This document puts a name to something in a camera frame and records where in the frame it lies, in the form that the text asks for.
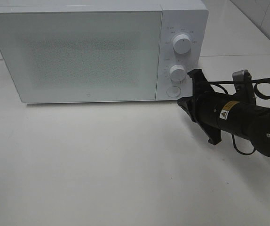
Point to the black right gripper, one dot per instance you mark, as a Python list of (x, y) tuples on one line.
[(205, 106)]

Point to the round white door button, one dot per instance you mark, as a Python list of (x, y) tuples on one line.
[(173, 91)]

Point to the white microwave door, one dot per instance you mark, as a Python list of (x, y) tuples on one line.
[(82, 57)]

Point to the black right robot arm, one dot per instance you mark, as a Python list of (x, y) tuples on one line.
[(235, 106)]

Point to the lower white microwave knob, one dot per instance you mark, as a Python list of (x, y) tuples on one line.
[(177, 73)]

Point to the white microwave knob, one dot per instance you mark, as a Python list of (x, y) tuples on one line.
[(182, 43), (177, 73)]

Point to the upper white microwave knob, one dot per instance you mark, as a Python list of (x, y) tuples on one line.
[(182, 43)]

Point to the white microwave oven body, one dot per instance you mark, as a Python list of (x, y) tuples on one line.
[(178, 16)]

